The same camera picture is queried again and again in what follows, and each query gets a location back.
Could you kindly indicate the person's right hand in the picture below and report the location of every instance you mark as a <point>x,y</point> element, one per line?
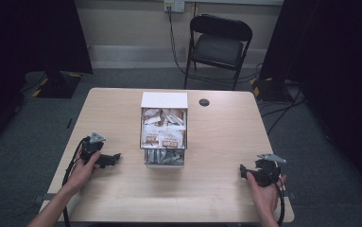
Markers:
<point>265,197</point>

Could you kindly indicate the white wall outlet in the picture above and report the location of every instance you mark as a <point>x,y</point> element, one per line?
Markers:
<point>174,5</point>

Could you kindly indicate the person's left hand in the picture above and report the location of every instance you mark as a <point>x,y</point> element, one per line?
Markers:
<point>81,171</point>

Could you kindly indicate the black folding chair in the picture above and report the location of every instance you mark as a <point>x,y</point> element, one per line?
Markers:
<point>218,47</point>

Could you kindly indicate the clear drawer with brown-white packets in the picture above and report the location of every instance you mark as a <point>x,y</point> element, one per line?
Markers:
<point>163,129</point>

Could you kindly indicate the pile of brown-white packets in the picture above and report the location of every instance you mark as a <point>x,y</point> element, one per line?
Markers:
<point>164,132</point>

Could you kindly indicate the dark curtain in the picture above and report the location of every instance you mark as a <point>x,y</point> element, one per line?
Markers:
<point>27,38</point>
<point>333,63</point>

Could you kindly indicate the black stand base yellow tape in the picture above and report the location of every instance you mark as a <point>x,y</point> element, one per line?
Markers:
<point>57,85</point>
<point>271,90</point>

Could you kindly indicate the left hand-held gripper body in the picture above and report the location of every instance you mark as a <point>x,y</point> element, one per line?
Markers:
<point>91,147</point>

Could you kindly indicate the clear drawer with silver packets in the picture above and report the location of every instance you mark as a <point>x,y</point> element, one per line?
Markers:
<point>164,157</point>

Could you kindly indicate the pile of silver packets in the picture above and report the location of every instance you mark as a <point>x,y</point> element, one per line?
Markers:
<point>164,156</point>

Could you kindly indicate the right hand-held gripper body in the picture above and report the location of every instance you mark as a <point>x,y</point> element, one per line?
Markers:
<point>267,171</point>

